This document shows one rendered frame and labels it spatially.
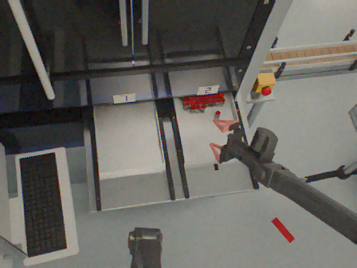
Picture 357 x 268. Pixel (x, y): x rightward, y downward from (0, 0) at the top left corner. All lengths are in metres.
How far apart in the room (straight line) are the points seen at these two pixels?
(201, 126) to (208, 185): 0.26
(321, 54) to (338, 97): 1.13
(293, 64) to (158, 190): 0.84
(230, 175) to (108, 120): 0.56
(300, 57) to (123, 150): 0.88
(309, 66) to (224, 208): 1.04
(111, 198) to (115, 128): 0.30
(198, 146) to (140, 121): 0.27
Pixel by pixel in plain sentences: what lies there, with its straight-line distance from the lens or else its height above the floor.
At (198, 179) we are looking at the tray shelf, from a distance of 1.70.
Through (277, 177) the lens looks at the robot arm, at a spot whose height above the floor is 1.40.
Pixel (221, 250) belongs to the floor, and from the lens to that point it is 2.55.
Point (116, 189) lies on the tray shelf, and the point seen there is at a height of 0.88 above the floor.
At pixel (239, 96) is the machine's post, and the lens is 1.83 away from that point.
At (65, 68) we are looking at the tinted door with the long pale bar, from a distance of 1.50.
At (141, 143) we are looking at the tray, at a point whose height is 0.88.
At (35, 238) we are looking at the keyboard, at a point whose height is 0.83.
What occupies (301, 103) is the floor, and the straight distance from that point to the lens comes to 3.05.
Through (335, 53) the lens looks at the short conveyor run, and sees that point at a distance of 2.11.
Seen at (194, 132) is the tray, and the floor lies 0.88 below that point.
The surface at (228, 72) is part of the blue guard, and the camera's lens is 1.64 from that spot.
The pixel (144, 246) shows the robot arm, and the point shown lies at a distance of 1.08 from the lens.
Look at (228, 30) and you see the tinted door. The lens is 1.44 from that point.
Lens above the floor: 2.47
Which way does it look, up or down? 64 degrees down
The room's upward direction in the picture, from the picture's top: 11 degrees clockwise
